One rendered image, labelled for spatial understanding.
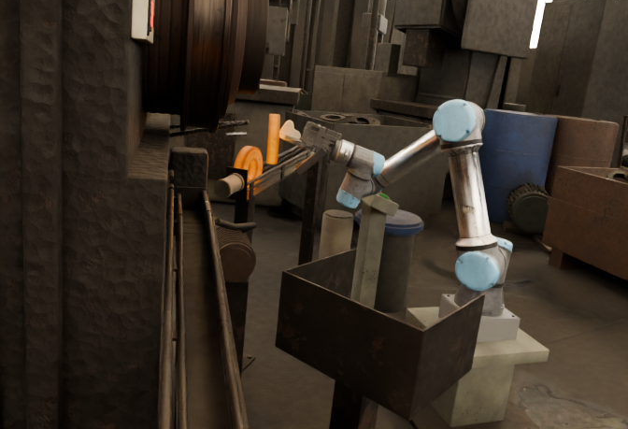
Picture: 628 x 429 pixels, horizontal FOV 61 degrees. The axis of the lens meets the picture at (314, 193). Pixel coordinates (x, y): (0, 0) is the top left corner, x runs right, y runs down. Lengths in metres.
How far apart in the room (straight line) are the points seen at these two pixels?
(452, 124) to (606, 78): 4.56
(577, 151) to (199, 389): 4.23
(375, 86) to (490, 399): 3.74
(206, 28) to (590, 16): 5.23
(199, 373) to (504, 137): 3.87
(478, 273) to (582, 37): 4.65
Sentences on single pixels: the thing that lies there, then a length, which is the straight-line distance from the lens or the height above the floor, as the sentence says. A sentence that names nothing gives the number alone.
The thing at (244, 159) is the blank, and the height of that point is 0.75.
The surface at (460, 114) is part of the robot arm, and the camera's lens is 1.53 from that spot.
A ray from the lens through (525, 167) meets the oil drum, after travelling 4.51.
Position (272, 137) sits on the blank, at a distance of 1.59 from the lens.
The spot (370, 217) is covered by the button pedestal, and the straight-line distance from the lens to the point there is 2.10.
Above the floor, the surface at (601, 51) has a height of 1.49.
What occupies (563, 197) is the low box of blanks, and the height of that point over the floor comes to 0.44.
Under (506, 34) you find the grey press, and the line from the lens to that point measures 4.90.
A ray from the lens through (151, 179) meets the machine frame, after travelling 0.80.
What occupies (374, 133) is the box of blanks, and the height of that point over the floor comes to 0.69.
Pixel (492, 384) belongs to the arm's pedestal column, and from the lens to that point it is 1.85.
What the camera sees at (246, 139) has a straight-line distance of 3.94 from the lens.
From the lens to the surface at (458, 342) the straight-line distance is 0.88.
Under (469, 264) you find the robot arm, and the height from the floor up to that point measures 0.57.
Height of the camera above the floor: 1.04
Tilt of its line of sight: 13 degrees down
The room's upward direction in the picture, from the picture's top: 6 degrees clockwise
